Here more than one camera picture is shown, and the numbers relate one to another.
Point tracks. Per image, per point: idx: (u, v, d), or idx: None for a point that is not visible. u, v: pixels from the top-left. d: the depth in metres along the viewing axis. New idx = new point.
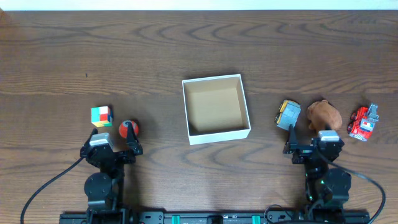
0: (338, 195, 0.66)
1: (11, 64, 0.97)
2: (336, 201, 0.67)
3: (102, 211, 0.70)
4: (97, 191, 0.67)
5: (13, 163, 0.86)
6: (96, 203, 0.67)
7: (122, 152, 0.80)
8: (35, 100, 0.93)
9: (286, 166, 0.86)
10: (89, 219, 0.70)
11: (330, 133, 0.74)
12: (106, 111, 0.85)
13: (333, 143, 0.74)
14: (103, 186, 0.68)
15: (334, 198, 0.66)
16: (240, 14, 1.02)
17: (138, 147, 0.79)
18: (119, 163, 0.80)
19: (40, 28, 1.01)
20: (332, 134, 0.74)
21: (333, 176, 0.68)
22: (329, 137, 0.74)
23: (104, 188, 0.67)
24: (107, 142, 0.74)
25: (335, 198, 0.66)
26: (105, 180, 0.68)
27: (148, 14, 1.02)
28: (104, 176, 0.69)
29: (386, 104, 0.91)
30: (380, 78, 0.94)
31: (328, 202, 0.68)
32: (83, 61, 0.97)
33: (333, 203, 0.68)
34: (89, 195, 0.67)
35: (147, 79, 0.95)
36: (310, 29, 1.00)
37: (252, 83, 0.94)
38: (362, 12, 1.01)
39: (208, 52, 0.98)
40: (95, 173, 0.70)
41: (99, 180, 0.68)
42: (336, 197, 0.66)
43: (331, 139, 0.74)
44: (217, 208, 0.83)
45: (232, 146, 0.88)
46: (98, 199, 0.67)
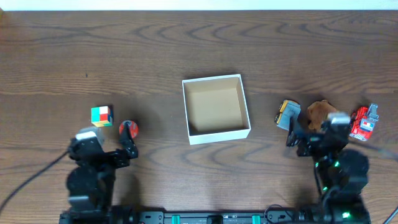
0: (355, 175, 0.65)
1: (11, 63, 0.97)
2: (353, 183, 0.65)
3: (84, 212, 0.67)
4: (81, 184, 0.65)
5: (13, 163, 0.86)
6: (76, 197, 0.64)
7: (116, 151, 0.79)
8: (35, 100, 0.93)
9: (286, 166, 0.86)
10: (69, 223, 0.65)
11: (341, 116, 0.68)
12: (106, 111, 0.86)
13: (345, 126, 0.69)
14: (87, 179, 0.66)
15: (351, 178, 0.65)
16: (240, 14, 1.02)
17: (132, 147, 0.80)
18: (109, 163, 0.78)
19: (40, 28, 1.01)
20: (342, 116, 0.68)
21: (346, 158, 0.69)
22: (340, 121, 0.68)
23: (87, 181, 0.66)
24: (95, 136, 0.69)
25: (353, 179, 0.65)
26: (89, 173, 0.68)
27: (148, 14, 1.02)
28: (89, 169, 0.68)
29: (386, 104, 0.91)
30: (379, 78, 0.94)
31: (346, 186, 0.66)
32: (83, 61, 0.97)
33: (351, 186, 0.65)
34: (71, 188, 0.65)
35: (147, 79, 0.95)
36: (310, 29, 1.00)
37: (252, 83, 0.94)
38: (362, 12, 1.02)
39: (208, 52, 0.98)
40: (79, 168, 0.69)
41: (83, 172, 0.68)
42: (353, 177, 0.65)
43: (342, 122, 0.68)
44: (217, 208, 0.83)
45: (232, 146, 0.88)
46: (81, 193, 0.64)
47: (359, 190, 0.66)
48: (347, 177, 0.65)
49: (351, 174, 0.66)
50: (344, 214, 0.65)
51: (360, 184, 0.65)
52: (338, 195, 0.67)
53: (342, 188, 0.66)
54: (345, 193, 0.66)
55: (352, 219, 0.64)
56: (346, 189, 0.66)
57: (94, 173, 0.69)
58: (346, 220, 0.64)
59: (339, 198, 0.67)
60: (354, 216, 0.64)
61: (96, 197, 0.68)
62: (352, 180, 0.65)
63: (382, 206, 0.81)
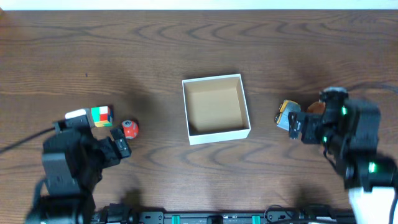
0: (367, 117, 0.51)
1: (11, 63, 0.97)
2: (365, 127, 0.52)
3: (59, 186, 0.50)
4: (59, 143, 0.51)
5: (13, 163, 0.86)
6: (49, 160, 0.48)
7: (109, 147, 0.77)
8: (35, 100, 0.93)
9: (286, 166, 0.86)
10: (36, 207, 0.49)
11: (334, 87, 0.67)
12: (106, 111, 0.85)
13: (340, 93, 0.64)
14: (68, 140, 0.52)
15: (362, 121, 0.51)
16: (240, 13, 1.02)
17: (124, 141, 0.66)
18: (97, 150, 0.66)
19: (40, 27, 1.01)
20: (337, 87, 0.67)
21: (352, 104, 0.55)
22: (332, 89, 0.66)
23: (67, 139, 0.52)
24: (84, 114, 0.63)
25: (365, 121, 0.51)
26: (68, 134, 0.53)
27: (148, 14, 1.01)
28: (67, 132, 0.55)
29: (387, 104, 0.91)
30: (380, 77, 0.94)
31: (359, 132, 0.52)
32: (83, 61, 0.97)
33: (365, 124, 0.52)
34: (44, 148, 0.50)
35: (147, 79, 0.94)
36: (310, 29, 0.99)
37: (252, 83, 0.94)
38: (363, 12, 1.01)
39: (208, 51, 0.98)
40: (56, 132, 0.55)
41: (71, 132, 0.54)
42: (365, 118, 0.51)
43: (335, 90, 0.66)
44: (217, 209, 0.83)
45: (232, 147, 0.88)
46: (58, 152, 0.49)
47: (375, 135, 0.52)
48: (357, 120, 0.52)
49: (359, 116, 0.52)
50: (370, 166, 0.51)
51: (374, 129, 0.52)
52: (353, 145, 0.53)
53: (355, 134, 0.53)
54: (361, 142, 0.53)
55: (377, 173, 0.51)
56: (360, 136, 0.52)
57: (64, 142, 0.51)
58: (370, 174, 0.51)
59: (355, 148, 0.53)
60: (380, 168, 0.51)
61: (78, 162, 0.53)
62: (362, 122, 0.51)
63: None
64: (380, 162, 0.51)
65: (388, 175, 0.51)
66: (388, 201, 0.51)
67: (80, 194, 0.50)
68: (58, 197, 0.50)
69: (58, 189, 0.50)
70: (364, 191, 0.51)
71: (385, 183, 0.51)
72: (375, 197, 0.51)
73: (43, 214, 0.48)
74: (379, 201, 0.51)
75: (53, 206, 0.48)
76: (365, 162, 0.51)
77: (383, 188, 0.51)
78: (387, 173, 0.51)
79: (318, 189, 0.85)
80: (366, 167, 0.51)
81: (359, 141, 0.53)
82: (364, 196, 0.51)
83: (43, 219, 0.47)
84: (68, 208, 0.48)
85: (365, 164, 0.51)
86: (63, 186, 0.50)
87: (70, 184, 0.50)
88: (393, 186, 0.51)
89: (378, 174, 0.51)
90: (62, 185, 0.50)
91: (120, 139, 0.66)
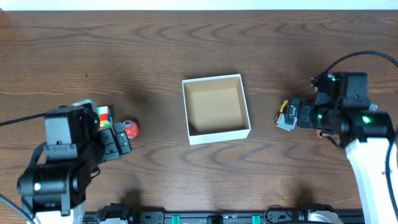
0: (355, 77, 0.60)
1: (11, 64, 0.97)
2: (354, 88, 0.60)
3: (58, 150, 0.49)
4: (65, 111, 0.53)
5: (13, 163, 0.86)
6: (52, 122, 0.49)
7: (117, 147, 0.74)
8: (35, 100, 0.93)
9: (286, 166, 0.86)
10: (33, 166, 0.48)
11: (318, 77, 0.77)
12: (106, 111, 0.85)
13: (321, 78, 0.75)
14: (78, 109, 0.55)
15: (352, 82, 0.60)
16: (240, 13, 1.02)
17: (125, 138, 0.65)
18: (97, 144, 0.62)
19: (40, 28, 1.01)
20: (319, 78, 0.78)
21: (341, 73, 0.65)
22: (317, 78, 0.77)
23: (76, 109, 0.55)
24: (93, 103, 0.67)
25: (354, 80, 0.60)
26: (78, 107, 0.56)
27: (148, 14, 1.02)
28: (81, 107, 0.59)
29: (387, 104, 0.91)
30: (380, 78, 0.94)
31: (350, 93, 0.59)
32: (83, 61, 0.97)
33: (354, 82, 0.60)
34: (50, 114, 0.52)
35: (147, 79, 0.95)
36: (310, 29, 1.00)
37: (252, 83, 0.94)
38: (362, 12, 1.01)
39: (208, 52, 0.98)
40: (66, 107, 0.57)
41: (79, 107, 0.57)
42: (354, 78, 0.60)
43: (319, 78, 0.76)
44: (217, 208, 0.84)
45: (232, 146, 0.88)
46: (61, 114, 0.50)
47: (364, 96, 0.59)
48: (347, 81, 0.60)
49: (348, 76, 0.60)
50: (364, 118, 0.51)
51: (364, 89, 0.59)
52: (346, 104, 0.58)
53: (346, 95, 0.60)
54: (352, 101, 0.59)
55: (374, 124, 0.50)
56: (352, 96, 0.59)
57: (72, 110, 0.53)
58: (365, 124, 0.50)
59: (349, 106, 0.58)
60: (375, 122, 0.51)
61: (80, 132, 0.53)
62: (352, 83, 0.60)
63: None
64: (375, 116, 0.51)
65: (385, 126, 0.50)
66: (382, 151, 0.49)
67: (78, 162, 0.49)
68: (55, 162, 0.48)
69: (59, 153, 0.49)
70: (360, 140, 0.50)
71: (382, 135, 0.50)
72: (369, 145, 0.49)
73: (37, 176, 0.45)
74: (373, 149, 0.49)
75: (48, 168, 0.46)
76: (360, 114, 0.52)
77: (378, 139, 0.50)
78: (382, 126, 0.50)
79: (318, 189, 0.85)
80: (360, 119, 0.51)
81: (350, 101, 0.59)
82: (359, 144, 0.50)
83: (35, 182, 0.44)
84: (63, 171, 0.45)
85: (360, 116, 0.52)
86: (64, 149, 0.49)
87: (69, 147, 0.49)
88: (389, 138, 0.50)
89: (375, 126, 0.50)
90: (62, 148, 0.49)
91: (121, 132, 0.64)
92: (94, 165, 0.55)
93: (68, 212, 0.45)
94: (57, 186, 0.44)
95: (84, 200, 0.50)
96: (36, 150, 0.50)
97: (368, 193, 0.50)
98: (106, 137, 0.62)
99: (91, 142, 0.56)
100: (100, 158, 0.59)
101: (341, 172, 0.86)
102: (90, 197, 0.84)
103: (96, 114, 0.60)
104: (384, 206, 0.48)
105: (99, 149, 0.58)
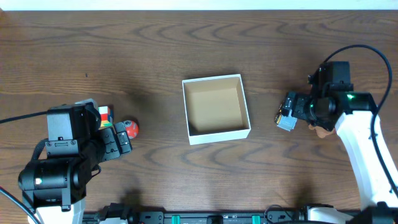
0: (339, 65, 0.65)
1: (11, 64, 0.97)
2: (339, 75, 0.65)
3: (60, 146, 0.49)
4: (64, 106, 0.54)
5: (13, 163, 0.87)
6: (53, 118, 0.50)
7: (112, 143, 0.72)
8: (35, 101, 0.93)
9: (286, 166, 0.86)
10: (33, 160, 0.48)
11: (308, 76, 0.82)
12: (106, 111, 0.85)
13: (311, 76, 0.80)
14: (79, 106, 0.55)
15: (337, 68, 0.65)
16: (240, 13, 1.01)
17: (124, 138, 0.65)
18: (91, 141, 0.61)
19: (39, 28, 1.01)
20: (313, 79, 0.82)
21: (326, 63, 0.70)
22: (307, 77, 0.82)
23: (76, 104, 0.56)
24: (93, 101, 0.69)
25: (339, 67, 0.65)
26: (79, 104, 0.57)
27: (148, 14, 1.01)
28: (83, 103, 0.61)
29: (386, 105, 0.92)
30: (379, 78, 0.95)
31: (336, 79, 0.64)
32: (83, 61, 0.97)
33: (339, 70, 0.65)
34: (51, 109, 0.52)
35: (147, 79, 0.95)
36: (310, 29, 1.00)
37: (252, 83, 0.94)
38: (363, 12, 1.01)
39: (208, 52, 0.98)
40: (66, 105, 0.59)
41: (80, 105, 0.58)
42: (338, 66, 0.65)
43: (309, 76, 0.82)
44: (217, 208, 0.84)
45: (232, 146, 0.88)
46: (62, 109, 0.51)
47: (348, 83, 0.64)
48: (333, 68, 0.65)
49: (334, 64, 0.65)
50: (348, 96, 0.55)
51: (347, 76, 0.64)
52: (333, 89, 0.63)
53: (332, 81, 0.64)
54: (338, 86, 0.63)
55: (357, 101, 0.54)
56: (337, 82, 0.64)
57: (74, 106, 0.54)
58: (349, 101, 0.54)
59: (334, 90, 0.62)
60: (358, 98, 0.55)
61: (81, 129, 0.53)
62: (336, 70, 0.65)
63: None
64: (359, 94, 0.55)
65: (367, 101, 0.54)
66: (365, 121, 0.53)
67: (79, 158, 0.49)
68: (55, 158, 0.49)
69: (60, 149, 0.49)
70: (346, 114, 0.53)
71: (365, 108, 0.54)
72: (355, 117, 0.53)
73: (37, 170, 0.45)
74: (358, 119, 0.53)
75: (49, 163, 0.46)
76: (345, 93, 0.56)
77: (362, 112, 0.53)
78: (365, 101, 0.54)
79: (318, 189, 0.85)
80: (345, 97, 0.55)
81: (336, 86, 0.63)
82: (346, 117, 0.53)
83: (35, 176, 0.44)
84: (64, 165, 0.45)
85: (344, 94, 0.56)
86: (65, 144, 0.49)
87: (71, 142, 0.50)
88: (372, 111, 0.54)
89: (359, 102, 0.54)
90: (63, 144, 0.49)
91: (122, 132, 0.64)
92: (94, 162, 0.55)
93: (68, 206, 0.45)
94: (58, 182, 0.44)
95: (84, 196, 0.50)
96: (37, 146, 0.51)
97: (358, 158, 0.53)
98: (107, 136, 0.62)
99: (91, 141, 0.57)
100: (100, 158, 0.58)
101: (341, 172, 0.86)
102: (91, 197, 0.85)
103: (98, 112, 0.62)
104: (373, 167, 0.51)
105: (99, 148, 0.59)
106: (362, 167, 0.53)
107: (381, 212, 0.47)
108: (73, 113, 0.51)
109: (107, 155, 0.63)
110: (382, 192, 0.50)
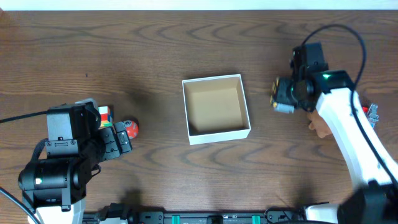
0: (311, 50, 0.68)
1: (11, 63, 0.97)
2: (313, 58, 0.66)
3: (60, 146, 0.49)
4: (63, 106, 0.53)
5: (14, 163, 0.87)
6: (53, 117, 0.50)
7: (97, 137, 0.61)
8: (35, 101, 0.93)
9: (286, 166, 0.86)
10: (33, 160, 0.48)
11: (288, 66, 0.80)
12: (106, 111, 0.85)
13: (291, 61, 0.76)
14: (79, 106, 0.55)
15: (311, 51, 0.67)
16: (240, 13, 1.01)
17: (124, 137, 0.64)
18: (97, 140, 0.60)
19: (40, 27, 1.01)
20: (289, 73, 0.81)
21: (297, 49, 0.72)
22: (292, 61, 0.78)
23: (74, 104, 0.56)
24: (92, 101, 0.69)
25: (312, 50, 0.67)
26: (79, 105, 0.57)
27: (148, 14, 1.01)
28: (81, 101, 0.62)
29: (387, 105, 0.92)
30: (379, 78, 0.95)
31: (310, 63, 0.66)
32: (83, 61, 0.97)
33: (313, 54, 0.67)
34: (51, 109, 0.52)
35: (147, 79, 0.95)
36: (310, 29, 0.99)
37: (252, 83, 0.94)
38: (363, 12, 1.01)
39: (208, 52, 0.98)
40: (63, 105, 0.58)
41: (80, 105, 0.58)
42: (310, 50, 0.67)
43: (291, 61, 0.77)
44: (217, 208, 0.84)
45: (232, 147, 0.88)
46: (63, 110, 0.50)
47: (323, 63, 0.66)
48: (306, 51, 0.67)
49: (306, 48, 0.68)
50: (324, 75, 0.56)
51: (320, 58, 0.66)
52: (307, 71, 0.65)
53: (306, 64, 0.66)
54: (314, 68, 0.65)
55: (333, 79, 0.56)
56: (312, 64, 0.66)
57: (73, 106, 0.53)
58: (326, 80, 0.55)
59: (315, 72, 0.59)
60: (333, 77, 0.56)
61: (80, 129, 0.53)
62: (310, 53, 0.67)
63: None
64: (334, 72, 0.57)
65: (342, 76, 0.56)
66: (344, 97, 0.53)
67: (80, 158, 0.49)
68: (55, 158, 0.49)
69: (59, 149, 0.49)
70: (324, 94, 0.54)
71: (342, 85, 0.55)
72: (333, 95, 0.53)
73: (37, 171, 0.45)
74: (335, 94, 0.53)
75: (48, 163, 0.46)
76: (321, 73, 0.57)
77: (339, 89, 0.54)
78: (341, 79, 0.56)
79: (318, 189, 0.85)
80: (321, 76, 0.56)
81: (311, 68, 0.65)
82: (324, 96, 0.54)
83: (35, 176, 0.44)
84: (63, 166, 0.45)
85: (320, 74, 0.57)
86: (65, 144, 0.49)
87: (71, 142, 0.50)
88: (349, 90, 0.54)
89: (335, 80, 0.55)
90: (63, 144, 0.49)
91: (122, 132, 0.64)
92: (95, 162, 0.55)
93: (68, 206, 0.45)
94: (57, 182, 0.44)
95: (84, 196, 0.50)
96: (37, 146, 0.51)
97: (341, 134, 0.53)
98: (106, 136, 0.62)
99: (91, 141, 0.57)
100: (100, 158, 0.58)
101: (341, 172, 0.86)
102: (91, 197, 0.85)
103: (97, 112, 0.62)
104: (359, 141, 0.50)
105: (100, 148, 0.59)
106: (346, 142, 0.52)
107: (371, 191, 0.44)
108: (72, 114, 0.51)
109: (107, 155, 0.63)
110: (370, 169, 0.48)
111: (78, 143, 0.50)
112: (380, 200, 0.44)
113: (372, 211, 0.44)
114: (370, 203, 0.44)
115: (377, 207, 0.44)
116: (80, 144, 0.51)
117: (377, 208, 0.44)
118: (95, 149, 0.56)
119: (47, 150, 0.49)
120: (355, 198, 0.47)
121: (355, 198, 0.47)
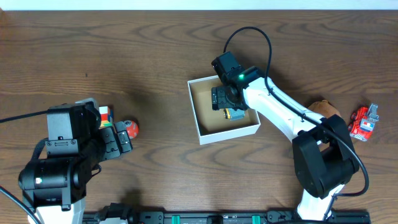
0: (224, 59, 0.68)
1: (10, 64, 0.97)
2: (228, 65, 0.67)
3: (60, 146, 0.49)
4: (63, 107, 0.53)
5: (14, 163, 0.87)
6: (53, 117, 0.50)
7: (96, 128, 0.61)
8: (35, 101, 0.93)
9: (286, 166, 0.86)
10: (33, 160, 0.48)
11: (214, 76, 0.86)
12: (106, 111, 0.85)
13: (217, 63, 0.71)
14: (79, 106, 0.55)
15: (224, 61, 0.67)
16: (241, 13, 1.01)
17: (124, 136, 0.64)
18: (98, 140, 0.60)
19: (40, 28, 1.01)
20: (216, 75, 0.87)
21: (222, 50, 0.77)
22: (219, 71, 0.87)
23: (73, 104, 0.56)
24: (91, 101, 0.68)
25: (225, 57, 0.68)
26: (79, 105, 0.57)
27: (148, 14, 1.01)
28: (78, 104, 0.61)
29: (387, 105, 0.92)
30: (379, 78, 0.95)
31: (227, 70, 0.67)
32: (83, 61, 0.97)
33: (227, 62, 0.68)
34: (50, 108, 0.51)
35: (147, 79, 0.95)
36: (310, 29, 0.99)
37: None
38: (362, 12, 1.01)
39: (208, 51, 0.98)
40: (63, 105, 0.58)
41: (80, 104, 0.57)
42: (224, 60, 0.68)
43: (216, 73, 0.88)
44: (217, 208, 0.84)
45: (232, 146, 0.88)
46: (62, 111, 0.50)
47: (239, 66, 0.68)
48: (221, 62, 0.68)
49: (220, 60, 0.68)
50: (240, 77, 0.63)
51: (234, 61, 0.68)
52: (228, 77, 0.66)
53: (225, 73, 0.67)
54: (232, 73, 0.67)
55: (247, 75, 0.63)
56: (229, 70, 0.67)
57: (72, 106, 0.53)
58: (244, 79, 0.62)
59: (232, 76, 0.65)
60: (247, 75, 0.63)
61: (80, 129, 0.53)
62: (224, 63, 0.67)
63: (380, 206, 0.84)
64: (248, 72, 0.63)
65: (255, 71, 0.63)
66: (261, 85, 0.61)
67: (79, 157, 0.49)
68: (55, 158, 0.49)
69: (60, 149, 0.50)
70: (245, 89, 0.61)
71: (257, 78, 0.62)
72: (250, 87, 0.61)
73: (37, 170, 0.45)
74: (252, 86, 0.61)
75: (48, 162, 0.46)
76: (237, 77, 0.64)
77: (254, 82, 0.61)
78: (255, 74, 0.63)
79: None
80: (238, 79, 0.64)
81: (230, 74, 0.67)
82: (245, 92, 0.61)
83: (35, 175, 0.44)
84: (63, 165, 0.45)
85: (237, 77, 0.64)
86: (65, 144, 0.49)
87: (71, 142, 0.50)
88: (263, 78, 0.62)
89: (249, 76, 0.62)
90: (63, 144, 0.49)
91: (122, 132, 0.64)
92: (94, 162, 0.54)
93: (68, 206, 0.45)
94: (57, 181, 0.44)
95: (84, 196, 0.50)
96: (37, 146, 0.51)
97: (269, 112, 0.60)
98: (107, 135, 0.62)
99: (91, 141, 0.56)
100: (100, 158, 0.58)
101: None
102: (91, 197, 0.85)
103: (97, 112, 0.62)
104: (282, 112, 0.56)
105: (100, 147, 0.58)
106: (274, 116, 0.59)
107: (302, 138, 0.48)
108: (71, 114, 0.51)
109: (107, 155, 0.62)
110: (297, 124, 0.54)
111: (78, 143, 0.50)
112: (312, 141, 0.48)
113: (313, 155, 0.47)
114: (306, 149, 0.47)
115: (314, 148, 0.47)
116: (79, 143, 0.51)
117: (314, 149, 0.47)
118: (94, 148, 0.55)
119: (47, 150, 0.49)
120: (296, 153, 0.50)
121: (296, 156, 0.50)
